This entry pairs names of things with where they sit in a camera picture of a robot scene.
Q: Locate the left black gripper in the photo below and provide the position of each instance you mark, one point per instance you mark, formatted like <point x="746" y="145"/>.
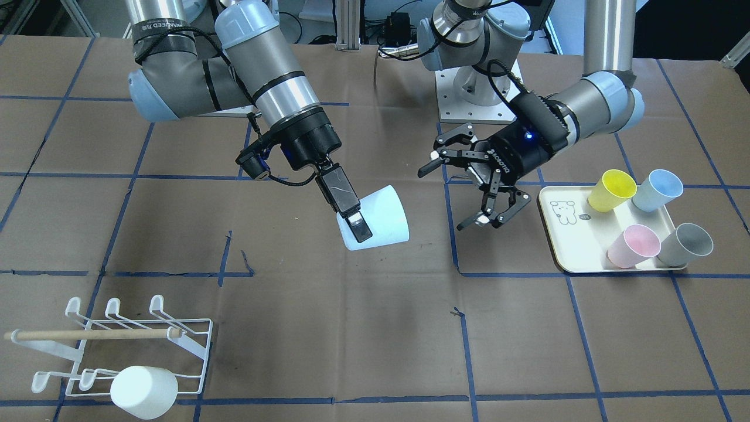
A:
<point x="511" y="153"/>

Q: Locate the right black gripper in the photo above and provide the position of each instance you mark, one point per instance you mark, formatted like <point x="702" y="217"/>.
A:
<point x="312" y="142"/>

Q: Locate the light blue cup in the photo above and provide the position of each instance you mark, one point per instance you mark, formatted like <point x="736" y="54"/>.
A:
<point x="659" y="188"/>
<point x="384" y="214"/>

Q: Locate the white ikea cup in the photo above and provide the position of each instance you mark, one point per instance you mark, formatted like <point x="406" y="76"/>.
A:
<point x="143" y="391"/>

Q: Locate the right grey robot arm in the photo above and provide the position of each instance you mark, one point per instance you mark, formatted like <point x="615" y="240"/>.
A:
<point x="254" y="67"/>

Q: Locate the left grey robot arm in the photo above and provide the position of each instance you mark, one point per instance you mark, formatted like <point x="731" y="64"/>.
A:
<point x="482" y="40"/>

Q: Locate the yellow plastic cup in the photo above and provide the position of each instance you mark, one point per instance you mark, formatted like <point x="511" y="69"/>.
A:
<point x="612" y="189"/>

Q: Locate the pink plastic cup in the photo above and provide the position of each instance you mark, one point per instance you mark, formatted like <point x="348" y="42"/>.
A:
<point x="635" y="244"/>

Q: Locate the grey plastic cup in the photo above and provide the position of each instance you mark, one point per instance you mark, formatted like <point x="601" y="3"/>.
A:
<point x="687" y="243"/>

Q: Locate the wooden rack dowel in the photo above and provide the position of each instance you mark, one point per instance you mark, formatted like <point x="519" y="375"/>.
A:
<point x="94" y="334"/>

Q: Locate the cream plastic tray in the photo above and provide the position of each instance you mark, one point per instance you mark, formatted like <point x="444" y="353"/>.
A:
<point x="580" y="236"/>

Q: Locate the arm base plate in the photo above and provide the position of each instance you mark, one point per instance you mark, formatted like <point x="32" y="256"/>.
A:
<point x="465" y="95"/>

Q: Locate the aluminium frame post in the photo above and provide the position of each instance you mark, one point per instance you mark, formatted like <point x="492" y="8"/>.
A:
<point x="348" y="21"/>

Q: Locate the white wire cup rack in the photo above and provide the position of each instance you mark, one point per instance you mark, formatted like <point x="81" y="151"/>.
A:
<point x="93" y="364"/>

